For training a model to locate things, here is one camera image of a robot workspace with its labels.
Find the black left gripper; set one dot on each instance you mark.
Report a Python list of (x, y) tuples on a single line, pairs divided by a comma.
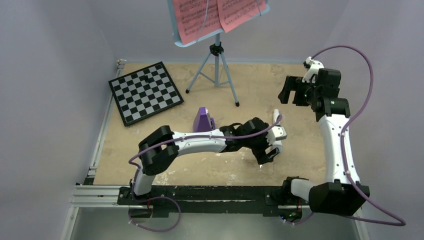
[(260, 155)]

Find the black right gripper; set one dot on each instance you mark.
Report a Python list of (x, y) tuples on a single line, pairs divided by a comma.
[(293, 83)]

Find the purple metronome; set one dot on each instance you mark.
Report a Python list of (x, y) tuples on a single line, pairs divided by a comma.
[(203, 122)]

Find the light blue music stand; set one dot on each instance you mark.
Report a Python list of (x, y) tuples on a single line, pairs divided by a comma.
[(214, 66)]

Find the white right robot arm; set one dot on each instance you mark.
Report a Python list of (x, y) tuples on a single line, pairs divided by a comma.
[(341, 193)]

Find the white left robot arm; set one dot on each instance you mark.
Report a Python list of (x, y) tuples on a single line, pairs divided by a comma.
[(161, 148)]

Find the black white checkerboard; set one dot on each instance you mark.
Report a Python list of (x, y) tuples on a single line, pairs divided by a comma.
[(144, 93)]

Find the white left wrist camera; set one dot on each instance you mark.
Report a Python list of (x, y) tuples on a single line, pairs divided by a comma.
[(276, 135)]

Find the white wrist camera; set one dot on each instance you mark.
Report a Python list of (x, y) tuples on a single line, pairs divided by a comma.
[(276, 135), (312, 66)]

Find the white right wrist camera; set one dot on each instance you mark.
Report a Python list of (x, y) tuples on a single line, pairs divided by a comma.
[(312, 66)]

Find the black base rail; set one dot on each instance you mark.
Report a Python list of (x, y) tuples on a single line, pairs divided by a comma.
[(164, 200)]

